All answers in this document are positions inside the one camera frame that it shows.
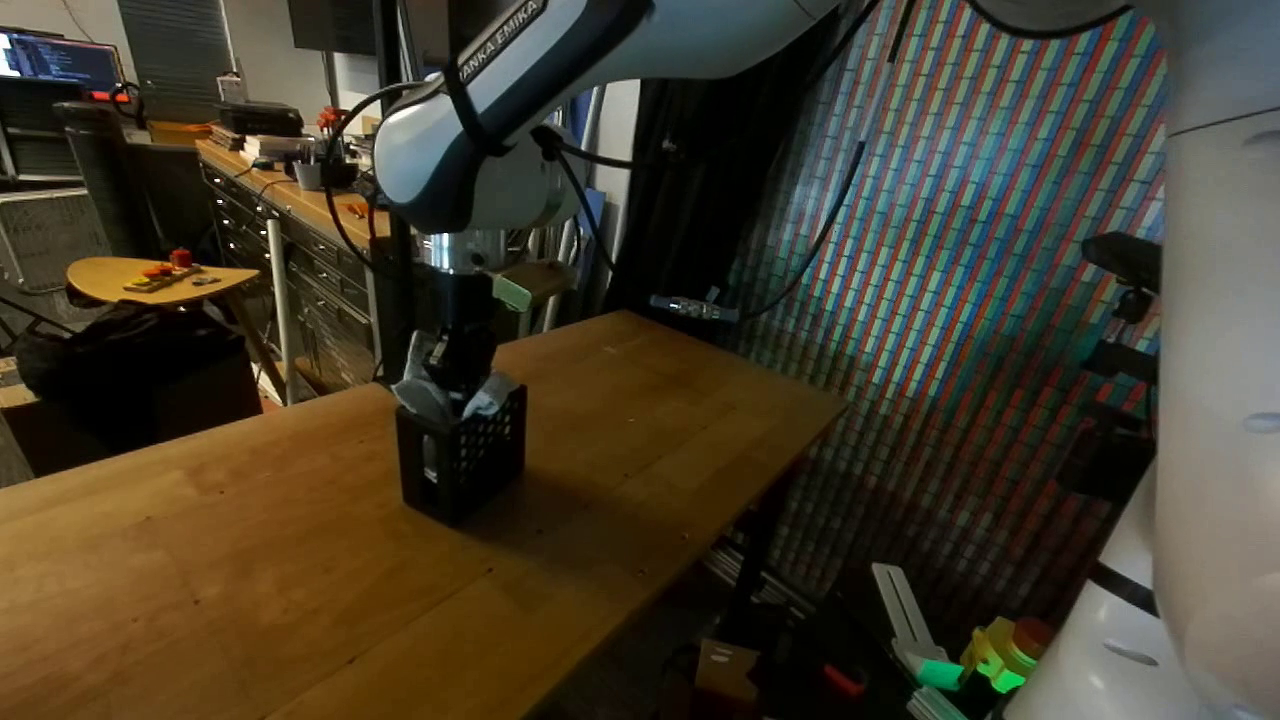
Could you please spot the colourful patterned curtain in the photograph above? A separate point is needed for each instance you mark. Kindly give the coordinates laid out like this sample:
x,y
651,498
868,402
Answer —
x,y
963,265

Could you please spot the black equipment case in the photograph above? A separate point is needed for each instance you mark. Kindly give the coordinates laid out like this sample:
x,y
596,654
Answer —
x,y
135,382

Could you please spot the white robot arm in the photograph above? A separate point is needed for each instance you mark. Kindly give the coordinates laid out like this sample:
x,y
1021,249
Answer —
x,y
506,82

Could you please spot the green yellow toy blocks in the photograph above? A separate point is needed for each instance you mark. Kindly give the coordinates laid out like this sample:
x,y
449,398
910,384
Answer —
x,y
995,654

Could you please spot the red hand tool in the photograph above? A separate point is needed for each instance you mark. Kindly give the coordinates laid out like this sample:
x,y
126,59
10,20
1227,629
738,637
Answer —
x,y
176,258

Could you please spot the lit computer monitor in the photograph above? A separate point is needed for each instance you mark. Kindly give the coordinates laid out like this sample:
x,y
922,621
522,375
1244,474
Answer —
x,y
55,63

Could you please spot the white waffle towel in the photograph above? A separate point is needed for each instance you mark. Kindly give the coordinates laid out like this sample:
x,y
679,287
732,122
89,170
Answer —
x,y
424,398

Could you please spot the black vertical pole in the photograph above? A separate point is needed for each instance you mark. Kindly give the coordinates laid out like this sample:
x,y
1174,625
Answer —
x,y
388,312

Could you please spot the round wooden stool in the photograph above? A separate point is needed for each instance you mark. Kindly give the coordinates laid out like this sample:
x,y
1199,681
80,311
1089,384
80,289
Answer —
x,y
135,282

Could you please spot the black perforated basket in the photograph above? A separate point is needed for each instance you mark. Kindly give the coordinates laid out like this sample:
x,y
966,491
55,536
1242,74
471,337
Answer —
x,y
466,466

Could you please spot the small red object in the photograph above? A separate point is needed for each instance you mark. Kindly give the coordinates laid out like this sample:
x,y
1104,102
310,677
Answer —
x,y
841,681

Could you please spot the brown cardboard box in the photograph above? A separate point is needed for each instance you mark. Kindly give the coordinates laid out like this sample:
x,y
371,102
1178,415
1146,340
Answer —
x,y
724,668

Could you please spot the wooden workbench with drawers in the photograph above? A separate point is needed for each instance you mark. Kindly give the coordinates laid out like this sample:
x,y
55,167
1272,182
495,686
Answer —
x,y
303,240

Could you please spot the black camera on stand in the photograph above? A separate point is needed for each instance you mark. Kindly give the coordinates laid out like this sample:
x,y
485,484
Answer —
x,y
1133,261

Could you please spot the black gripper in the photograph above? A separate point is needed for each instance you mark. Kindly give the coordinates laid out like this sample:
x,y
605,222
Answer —
x,y
462,326

